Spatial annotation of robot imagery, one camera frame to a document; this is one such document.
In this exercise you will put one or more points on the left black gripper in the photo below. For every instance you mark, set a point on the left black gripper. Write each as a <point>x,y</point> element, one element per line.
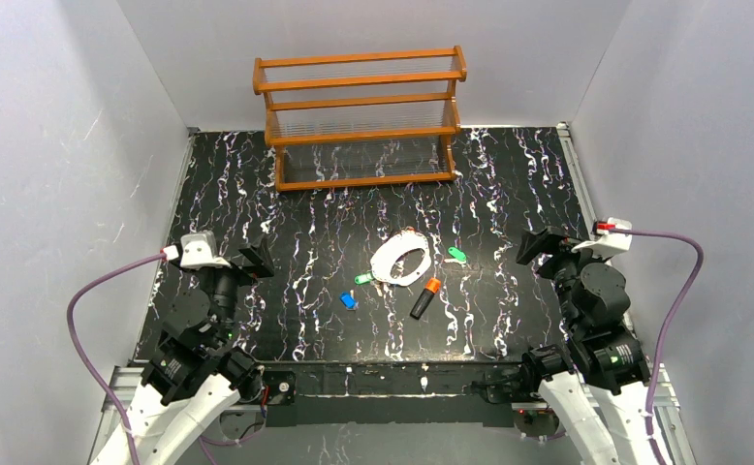
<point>236,269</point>

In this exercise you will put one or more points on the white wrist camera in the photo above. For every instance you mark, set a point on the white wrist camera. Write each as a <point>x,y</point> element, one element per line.
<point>194,251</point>
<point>608,240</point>

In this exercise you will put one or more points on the blue key tag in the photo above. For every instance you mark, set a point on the blue key tag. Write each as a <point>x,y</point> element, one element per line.
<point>348,301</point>

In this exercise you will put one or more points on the green key tag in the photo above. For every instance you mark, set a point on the green key tag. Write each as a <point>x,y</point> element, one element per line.
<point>457,255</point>
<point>363,278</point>

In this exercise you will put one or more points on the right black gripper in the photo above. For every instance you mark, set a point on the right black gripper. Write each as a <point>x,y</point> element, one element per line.
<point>558,251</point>

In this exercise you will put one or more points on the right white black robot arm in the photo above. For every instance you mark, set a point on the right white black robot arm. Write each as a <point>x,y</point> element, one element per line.
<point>598,359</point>

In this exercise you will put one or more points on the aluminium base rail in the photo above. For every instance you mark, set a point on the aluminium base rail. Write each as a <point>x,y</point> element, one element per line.
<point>496,383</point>

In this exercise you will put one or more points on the orange capped black marker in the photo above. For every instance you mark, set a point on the orange capped black marker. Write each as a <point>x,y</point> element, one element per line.
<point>429,291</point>

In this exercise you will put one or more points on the orange wooden shelf rack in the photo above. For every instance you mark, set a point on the orange wooden shelf rack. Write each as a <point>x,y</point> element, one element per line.
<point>363,119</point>

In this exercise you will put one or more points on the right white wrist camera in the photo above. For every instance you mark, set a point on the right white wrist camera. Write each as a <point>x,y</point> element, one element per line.
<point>608,240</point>

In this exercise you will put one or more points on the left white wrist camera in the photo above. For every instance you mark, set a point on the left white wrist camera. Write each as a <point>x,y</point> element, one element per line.
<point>194,251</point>

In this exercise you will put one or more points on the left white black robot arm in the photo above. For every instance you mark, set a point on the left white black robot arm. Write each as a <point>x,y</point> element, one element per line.
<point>197,371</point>

